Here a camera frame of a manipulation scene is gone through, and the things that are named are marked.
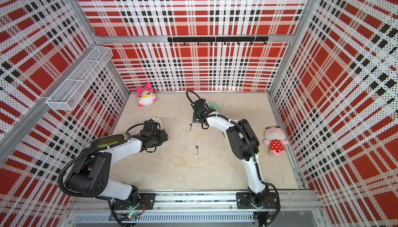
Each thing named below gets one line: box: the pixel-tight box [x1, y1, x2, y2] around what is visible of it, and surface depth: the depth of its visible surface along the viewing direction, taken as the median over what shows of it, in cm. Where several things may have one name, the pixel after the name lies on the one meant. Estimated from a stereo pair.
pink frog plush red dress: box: [263, 125, 290, 158], surface depth 89 cm
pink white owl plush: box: [136, 82, 159, 108], surface depth 113 cm
